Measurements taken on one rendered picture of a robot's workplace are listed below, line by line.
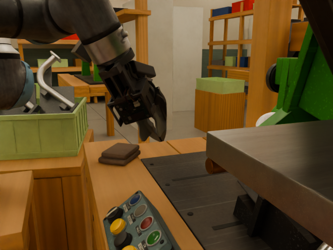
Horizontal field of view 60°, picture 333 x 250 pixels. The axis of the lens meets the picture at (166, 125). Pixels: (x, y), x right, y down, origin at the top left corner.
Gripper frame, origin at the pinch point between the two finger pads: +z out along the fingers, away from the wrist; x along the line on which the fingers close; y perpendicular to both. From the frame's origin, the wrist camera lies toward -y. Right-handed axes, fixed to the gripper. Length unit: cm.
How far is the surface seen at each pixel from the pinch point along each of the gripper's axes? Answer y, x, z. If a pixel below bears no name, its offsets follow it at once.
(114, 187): 8.6, -11.6, 4.3
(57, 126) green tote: -33, -49, 5
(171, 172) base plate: -0.1, -2.1, 11.5
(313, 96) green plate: 18.6, 27.8, -11.2
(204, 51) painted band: -767, -80, 257
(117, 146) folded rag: -9.9, -17.1, 6.3
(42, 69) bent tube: -63, -63, -10
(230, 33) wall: -829, 3, 255
